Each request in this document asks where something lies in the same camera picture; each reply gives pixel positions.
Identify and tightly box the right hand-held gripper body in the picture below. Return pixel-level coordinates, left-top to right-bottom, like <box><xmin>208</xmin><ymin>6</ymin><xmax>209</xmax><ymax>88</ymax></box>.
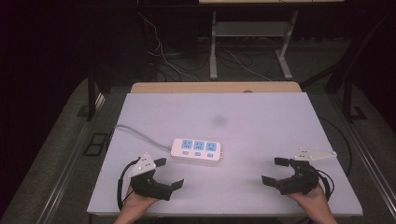
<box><xmin>275</xmin><ymin>147</ymin><xmax>338</xmax><ymax>196</ymax></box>

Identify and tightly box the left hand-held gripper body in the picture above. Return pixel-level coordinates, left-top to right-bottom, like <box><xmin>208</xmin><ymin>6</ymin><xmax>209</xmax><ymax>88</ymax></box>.
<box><xmin>128</xmin><ymin>151</ymin><xmax>174</xmax><ymax>202</ymax></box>

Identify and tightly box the person's left hand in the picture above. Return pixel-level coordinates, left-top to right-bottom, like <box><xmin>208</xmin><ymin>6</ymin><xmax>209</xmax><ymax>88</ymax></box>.
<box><xmin>119</xmin><ymin>185</ymin><xmax>162</xmax><ymax>218</ymax></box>

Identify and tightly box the person's right hand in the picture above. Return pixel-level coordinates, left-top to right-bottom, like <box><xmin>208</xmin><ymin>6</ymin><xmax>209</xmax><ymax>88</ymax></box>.
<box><xmin>286</xmin><ymin>183</ymin><xmax>332</xmax><ymax>218</ymax></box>

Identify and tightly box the white blue power strip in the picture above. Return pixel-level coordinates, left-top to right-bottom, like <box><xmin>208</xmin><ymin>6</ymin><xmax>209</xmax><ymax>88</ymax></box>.
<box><xmin>169</xmin><ymin>137</ymin><xmax>224</xmax><ymax>162</ymax></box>

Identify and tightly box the white board table cover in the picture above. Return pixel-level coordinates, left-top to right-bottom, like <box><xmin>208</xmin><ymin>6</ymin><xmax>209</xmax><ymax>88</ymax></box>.
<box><xmin>86</xmin><ymin>91</ymin><xmax>364</xmax><ymax>218</ymax></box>

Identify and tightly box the black metal stand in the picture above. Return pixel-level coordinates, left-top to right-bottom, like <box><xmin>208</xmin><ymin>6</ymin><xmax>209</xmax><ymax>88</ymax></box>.
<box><xmin>324</xmin><ymin>12</ymin><xmax>390</xmax><ymax>123</ymax></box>
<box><xmin>86</xmin><ymin>70</ymin><xmax>98</xmax><ymax>122</ymax></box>

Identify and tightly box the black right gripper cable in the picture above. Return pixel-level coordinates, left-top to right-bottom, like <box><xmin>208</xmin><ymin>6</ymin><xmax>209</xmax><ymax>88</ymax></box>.
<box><xmin>315</xmin><ymin>169</ymin><xmax>336</xmax><ymax>201</ymax></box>

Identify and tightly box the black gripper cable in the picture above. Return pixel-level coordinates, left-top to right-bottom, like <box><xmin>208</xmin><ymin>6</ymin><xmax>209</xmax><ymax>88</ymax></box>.
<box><xmin>116</xmin><ymin>157</ymin><xmax>142</xmax><ymax>211</ymax></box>
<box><xmin>315</xmin><ymin>169</ymin><xmax>336</xmax><ymax>201</ymax></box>

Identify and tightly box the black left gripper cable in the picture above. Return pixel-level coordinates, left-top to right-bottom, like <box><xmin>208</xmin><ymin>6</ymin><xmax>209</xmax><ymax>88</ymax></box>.
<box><xmin>116</xmin><ymin>157</ymin><xmax>142</xmax><ymax>211</ymax></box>

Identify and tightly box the grey power strip cable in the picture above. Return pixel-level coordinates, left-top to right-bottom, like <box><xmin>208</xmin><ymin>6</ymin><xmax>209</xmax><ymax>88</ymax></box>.
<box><xmin>112</xmin><ymin>123</ymin><xmax>173</xmax><ymax>150</ymax></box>

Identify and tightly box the black floor cable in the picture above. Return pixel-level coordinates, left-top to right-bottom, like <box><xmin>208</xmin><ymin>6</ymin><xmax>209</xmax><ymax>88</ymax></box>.
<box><xmin>319</xmin><ymin>117</ymin><xmax>353</xmax><ymax>177</ymax></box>

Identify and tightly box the black floor frame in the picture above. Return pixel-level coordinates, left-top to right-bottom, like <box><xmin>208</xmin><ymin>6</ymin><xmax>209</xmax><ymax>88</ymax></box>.
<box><xmin>82</xmin><ymin>133</ymin><xmax>110</xmax><ymax>157</ymax></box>

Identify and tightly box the metal floor rail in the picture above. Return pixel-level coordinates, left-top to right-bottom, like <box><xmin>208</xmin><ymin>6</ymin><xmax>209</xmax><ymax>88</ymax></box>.
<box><xmin>329</xmin><ymin>95</ymin><xmax>396</xmax><ymax>213</ymax></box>
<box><xmin>36</xmin><ymin>92</ymin><xmax>107</xmax><ymax>224</ymax></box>

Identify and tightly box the white floor cable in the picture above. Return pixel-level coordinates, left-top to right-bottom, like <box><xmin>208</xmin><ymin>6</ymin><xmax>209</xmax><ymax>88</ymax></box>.
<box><xmin>224</xmin><ymin>49</ymin><xmax>273</xmax><ymax>82</ymax></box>
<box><xmin>137</xmin><ymin>11</ymin><xmax>201</xmax><ymax>82</ymax></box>

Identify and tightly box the white metal desk frame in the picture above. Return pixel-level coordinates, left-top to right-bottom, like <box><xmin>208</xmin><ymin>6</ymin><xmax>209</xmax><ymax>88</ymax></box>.
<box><xmin>208</xmin><ymin>10</ymin><xmax>300</xmax><ymax>81</ymax></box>

